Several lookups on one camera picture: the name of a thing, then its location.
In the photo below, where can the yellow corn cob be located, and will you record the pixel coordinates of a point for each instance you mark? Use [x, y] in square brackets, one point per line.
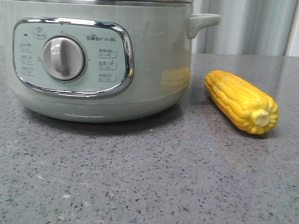
[248, 108]

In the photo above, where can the light green electric cooking pot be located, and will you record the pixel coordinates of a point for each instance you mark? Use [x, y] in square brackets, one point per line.
[99, 60]

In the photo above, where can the white pleated curtain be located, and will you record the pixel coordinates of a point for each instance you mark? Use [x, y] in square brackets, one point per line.
[260, 27]

